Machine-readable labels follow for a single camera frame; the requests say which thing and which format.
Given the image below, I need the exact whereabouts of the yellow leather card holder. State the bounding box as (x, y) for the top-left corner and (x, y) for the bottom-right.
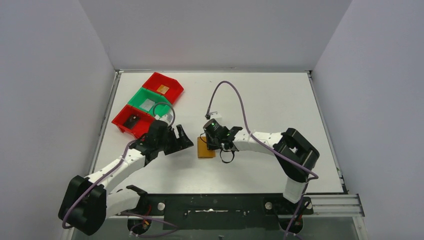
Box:
(197, 137), (216, 159)

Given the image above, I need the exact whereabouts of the green plastic bin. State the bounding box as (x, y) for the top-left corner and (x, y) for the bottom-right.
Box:
(127, 87), (171, 117)

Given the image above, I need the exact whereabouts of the red bin with black card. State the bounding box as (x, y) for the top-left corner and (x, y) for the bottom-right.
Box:
(111, 104), (155, 139)

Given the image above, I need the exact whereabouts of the red bin with gold card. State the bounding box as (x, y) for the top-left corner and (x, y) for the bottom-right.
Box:
(142, 72), (184, 104)

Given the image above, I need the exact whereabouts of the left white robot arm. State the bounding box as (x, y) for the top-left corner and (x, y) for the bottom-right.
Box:
(58, 120), (194, 236)

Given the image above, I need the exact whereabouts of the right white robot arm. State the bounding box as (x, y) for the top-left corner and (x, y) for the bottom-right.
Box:
(203, 118), (320, 214)

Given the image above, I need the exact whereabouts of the black card in bin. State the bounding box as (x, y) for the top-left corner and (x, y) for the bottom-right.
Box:
(122, 114), (140, 130)

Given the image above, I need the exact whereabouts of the silver card in bin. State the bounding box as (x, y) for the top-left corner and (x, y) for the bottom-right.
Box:
(139, 98), (156, 112)

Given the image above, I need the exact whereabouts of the gold card in bin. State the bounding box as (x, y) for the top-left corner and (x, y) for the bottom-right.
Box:
(156, 84), (170, 95)

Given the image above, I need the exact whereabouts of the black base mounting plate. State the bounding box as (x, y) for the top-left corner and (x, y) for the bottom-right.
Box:
(126, 193), (314, 230)

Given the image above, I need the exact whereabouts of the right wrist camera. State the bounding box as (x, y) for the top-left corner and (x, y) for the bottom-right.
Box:
(205, 111), (223, 122)

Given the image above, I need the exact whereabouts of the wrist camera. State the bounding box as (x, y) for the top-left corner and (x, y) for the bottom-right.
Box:
(154, 113), (175, 126)
(205, 111), (223, 122)

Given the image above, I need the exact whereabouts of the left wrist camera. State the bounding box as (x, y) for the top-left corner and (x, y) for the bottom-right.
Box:
(154, 113), (175, 126)

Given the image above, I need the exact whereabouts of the aluminium frame rail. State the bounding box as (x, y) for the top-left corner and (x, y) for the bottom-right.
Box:
(67, 194), (365, 220)

